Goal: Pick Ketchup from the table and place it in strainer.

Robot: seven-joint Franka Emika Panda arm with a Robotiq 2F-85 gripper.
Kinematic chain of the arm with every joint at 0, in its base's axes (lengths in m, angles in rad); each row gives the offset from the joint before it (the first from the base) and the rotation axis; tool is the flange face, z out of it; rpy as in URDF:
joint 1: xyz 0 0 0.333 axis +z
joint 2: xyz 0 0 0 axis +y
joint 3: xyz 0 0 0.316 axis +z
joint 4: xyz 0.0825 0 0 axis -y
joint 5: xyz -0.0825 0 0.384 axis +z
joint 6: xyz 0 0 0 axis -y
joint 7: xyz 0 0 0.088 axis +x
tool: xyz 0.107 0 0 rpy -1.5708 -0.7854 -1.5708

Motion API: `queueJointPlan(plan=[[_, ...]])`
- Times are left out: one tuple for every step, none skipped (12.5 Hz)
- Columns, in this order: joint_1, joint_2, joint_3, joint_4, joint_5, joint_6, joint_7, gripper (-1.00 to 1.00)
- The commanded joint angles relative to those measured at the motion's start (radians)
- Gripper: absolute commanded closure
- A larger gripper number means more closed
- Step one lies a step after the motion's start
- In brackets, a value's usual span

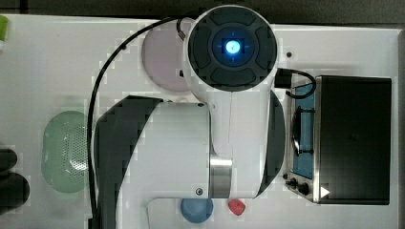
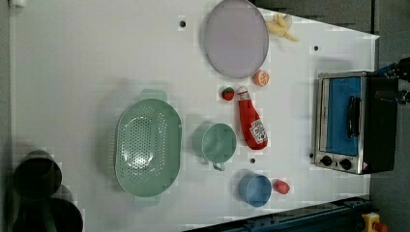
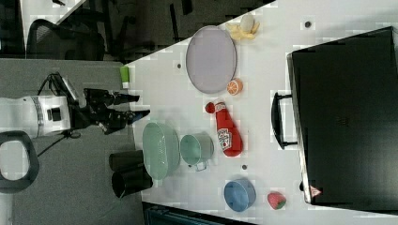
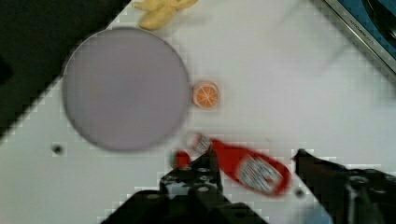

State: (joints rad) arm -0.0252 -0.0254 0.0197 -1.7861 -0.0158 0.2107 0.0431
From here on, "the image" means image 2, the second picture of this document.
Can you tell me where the red ketchup bottle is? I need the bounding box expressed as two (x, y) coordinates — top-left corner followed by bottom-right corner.
(237, 86), (268, 150)

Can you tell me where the green oval strainer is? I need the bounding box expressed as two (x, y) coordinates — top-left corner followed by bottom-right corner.
(114, 89), (182, 207)

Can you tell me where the strawberry toy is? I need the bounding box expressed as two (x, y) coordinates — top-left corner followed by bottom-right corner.
(221, 87), (235, 101)

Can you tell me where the orange slice toy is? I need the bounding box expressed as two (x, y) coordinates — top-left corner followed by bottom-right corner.
(253, 70), (270, 87)

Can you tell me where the purple round plate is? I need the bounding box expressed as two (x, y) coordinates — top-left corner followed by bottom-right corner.
(204, 0), (269, 78)

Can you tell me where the red pink toy fruit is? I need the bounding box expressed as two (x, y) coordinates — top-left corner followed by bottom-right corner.
(273, 180), (290, 194)

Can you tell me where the silver black toaster oven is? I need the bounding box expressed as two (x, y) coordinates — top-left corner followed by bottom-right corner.
(313, 72), (398, 175)

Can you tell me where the yellow red emergency button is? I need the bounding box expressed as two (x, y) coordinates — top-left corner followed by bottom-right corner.
(362, 213), (389, 232)

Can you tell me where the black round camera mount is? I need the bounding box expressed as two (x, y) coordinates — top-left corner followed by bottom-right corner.
(13, 150), (84, 232)

